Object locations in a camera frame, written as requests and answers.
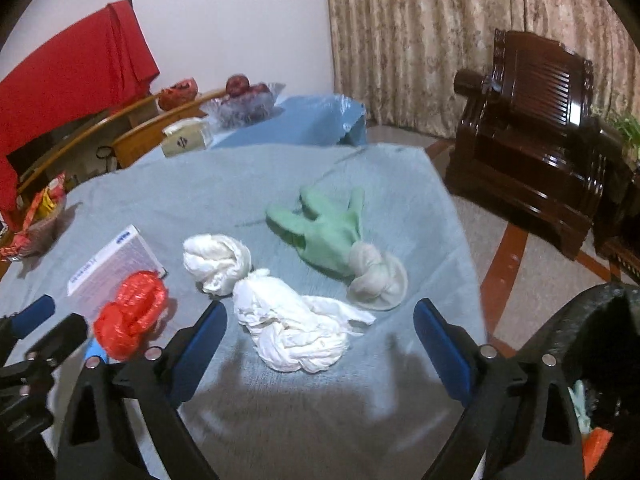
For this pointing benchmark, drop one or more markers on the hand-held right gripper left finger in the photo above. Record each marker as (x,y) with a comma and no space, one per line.
(200,350)

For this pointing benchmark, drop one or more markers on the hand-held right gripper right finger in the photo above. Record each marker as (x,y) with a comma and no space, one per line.
(445,355)

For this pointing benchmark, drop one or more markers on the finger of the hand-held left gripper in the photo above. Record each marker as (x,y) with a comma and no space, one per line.
(32,312)
(65,332)

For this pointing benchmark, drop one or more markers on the blue plastic bag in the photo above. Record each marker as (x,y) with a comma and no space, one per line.
(93,350)

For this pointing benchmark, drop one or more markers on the red knotted plastic bag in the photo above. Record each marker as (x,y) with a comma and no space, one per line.
(130,315)

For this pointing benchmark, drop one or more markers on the large white knotted cloth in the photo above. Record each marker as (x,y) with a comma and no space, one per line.
(290,330)

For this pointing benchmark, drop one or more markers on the trash bin with black bag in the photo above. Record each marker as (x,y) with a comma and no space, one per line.
(565,330)

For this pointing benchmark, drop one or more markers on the pale green glove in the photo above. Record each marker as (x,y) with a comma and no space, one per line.
(581,405)

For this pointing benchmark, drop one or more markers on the red snack packet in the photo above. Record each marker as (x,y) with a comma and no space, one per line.
(11,249)
(56,186)

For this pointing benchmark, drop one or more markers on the snack basket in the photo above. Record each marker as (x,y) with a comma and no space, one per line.
(42,235)

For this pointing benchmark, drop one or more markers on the white printed box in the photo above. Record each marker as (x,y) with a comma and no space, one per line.
(115,265)

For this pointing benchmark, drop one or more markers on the yellow snack packet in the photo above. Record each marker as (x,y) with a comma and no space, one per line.
(45,205)

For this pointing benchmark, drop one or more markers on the grey-blue table cloth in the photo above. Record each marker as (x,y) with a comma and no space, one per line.
(250,190)

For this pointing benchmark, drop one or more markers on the green glove with beige knot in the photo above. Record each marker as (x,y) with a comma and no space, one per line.
(325,230)

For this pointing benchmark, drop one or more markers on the tissue box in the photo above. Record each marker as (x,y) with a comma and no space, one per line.
(185,141)

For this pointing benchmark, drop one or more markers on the dark wooden armchair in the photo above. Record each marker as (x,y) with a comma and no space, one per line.
(530,150)

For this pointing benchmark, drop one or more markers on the glass fruit bowl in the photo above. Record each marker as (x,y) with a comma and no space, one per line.
(245,109)

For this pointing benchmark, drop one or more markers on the blue plastic sheet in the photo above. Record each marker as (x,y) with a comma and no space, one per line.
(300,120)

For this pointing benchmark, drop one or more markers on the red cloth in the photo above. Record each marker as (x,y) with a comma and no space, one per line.
(75,60)

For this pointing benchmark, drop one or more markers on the red apple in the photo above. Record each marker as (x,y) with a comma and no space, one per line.
(237,85)
(259,90)

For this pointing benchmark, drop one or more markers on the green potted plant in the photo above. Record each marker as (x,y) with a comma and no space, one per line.
(627,132)

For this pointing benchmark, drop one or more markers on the beige patterned curtain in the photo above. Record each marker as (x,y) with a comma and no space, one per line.
(450,20)

